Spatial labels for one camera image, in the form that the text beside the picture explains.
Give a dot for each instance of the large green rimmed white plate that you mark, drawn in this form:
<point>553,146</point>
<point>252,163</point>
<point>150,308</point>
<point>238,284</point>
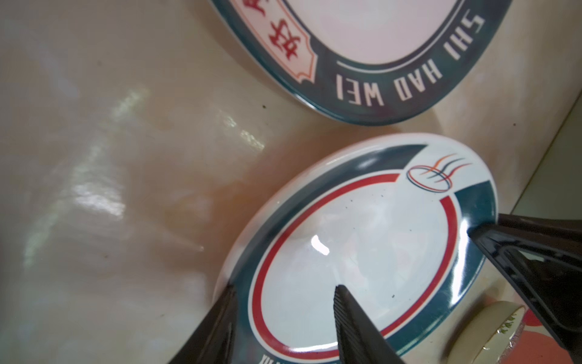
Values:
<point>388,218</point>

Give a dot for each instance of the mint green plastic bin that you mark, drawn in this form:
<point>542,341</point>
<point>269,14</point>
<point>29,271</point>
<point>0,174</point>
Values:
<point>554,191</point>

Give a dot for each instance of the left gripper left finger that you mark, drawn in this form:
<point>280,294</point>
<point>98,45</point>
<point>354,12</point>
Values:
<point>213,341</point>

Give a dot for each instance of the cream plate with bamboo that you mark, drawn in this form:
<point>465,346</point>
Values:
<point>491,336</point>

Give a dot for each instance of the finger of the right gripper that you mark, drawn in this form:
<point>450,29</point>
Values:
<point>541,259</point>

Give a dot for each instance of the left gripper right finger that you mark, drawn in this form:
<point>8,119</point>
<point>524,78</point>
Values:
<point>358,339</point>

